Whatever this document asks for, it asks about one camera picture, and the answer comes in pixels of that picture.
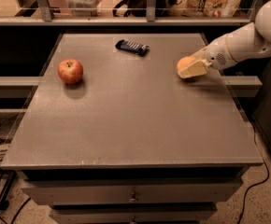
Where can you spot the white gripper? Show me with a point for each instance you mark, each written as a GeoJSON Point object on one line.
{"type": "Point", "coordinates": [217, 55]}

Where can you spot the orange fruit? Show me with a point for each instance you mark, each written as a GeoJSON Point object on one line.
{"type": "Point", "coordinates": [185, 61]}

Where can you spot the black bag on shelf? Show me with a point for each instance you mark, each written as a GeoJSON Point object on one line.
{"type": "Point", "coordinates": [138, 8]}

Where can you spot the grey metal railing shelf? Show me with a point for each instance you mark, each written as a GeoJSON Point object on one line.
{"type": "Point", "coordinates": [105, 13]}

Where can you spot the drawer with knob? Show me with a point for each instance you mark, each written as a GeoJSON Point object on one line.
{"type": "Point", "coordinates": [131, 191]}
{"type": "Point", "coordinates": [133, 214]}

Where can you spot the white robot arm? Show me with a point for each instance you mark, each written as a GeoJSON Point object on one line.
{"type": "Point", "coordinates": [252, 41]}

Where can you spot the lower drawer with knob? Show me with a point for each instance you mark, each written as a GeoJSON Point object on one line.
{"type": "Point", "coordinates": [133, 214]}

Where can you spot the upper drawer with knob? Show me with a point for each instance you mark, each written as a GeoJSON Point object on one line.
{"type": "Point", "coordinates": [131, 191]}

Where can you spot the grey drawer cabinet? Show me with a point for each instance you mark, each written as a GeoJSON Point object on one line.
{"type": "Point", "coordinates": [130, 118]}

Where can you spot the clear plastic container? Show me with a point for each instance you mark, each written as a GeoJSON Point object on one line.
{"type": "Point", "coordinates": [83, 1]}

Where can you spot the dark blue snack bar wrapper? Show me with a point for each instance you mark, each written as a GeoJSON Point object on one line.
{"type": "Point", "coordinates": [132, 47]}

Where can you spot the red apple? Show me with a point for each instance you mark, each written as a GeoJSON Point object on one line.
{"type": "Point", "coordinates": [70, 71]}

